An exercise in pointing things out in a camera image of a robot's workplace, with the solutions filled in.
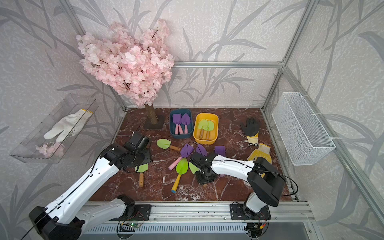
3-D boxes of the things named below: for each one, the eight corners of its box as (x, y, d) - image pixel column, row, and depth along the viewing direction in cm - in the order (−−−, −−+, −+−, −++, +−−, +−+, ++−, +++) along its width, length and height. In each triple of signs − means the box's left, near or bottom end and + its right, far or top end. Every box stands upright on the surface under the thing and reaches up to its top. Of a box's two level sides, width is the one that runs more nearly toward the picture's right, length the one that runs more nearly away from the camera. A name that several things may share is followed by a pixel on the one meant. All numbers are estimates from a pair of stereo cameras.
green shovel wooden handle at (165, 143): (156, 145, 101) (155, 143, 99) (161, 138, 104) (160, 136, 102) (178, 154, 96) (177, 152, 94) (182, 147, 100) (182, 145, 98)
